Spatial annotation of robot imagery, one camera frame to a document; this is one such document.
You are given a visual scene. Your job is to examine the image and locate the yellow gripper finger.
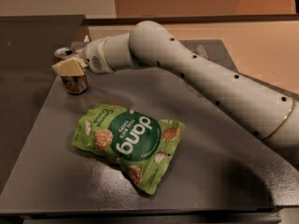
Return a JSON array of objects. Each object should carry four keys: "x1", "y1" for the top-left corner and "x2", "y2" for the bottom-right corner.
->
[{"x1": 52, "y1": 57, "x2": 88, "y2": 77}]

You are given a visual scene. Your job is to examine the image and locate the orange soda can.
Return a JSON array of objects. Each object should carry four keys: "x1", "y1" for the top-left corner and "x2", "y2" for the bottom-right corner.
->
[{"x1": 52, "y1": 47, "x2": 88, "y2": 95}]

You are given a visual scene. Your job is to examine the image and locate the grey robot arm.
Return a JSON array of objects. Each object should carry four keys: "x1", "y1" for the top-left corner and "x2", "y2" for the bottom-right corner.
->
[{"x1": 52, "y1": 21, "x2": 299, "y2": 148}]

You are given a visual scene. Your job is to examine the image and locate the green rice chips bag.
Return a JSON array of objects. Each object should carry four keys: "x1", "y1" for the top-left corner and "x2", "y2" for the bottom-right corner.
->
[{"x1": 72, "y1": 104, "x2": 185, "y2": 195}]

